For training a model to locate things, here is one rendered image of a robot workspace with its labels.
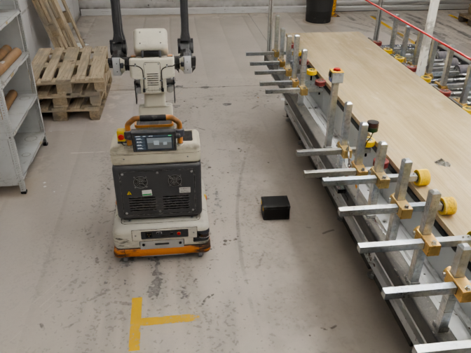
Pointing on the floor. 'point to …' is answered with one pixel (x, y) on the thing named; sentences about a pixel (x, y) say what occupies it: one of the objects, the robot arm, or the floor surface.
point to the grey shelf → (24, 118)
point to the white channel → (427, 37)
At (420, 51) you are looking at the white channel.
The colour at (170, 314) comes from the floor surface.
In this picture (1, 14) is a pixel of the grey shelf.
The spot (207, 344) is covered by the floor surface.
